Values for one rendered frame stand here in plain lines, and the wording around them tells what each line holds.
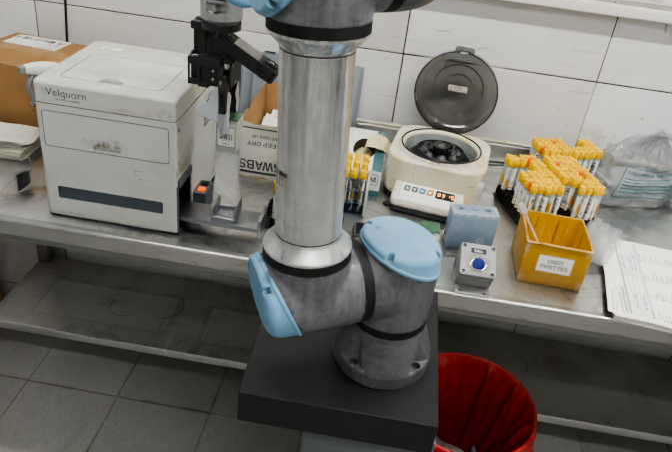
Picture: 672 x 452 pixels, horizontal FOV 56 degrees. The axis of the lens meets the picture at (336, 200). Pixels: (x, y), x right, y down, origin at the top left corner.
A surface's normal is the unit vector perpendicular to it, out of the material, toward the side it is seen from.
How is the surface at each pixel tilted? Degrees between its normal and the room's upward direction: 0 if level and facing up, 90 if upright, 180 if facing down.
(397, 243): 7
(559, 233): 90
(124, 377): 0
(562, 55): 90
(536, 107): 90
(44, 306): 0
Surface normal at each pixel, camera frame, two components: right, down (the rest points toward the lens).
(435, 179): -0.28, 0.46
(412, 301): 0.36, 0.54
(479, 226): -0.01, 0.50
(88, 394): 0.11, -0.86
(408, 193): -0.02, -0.58
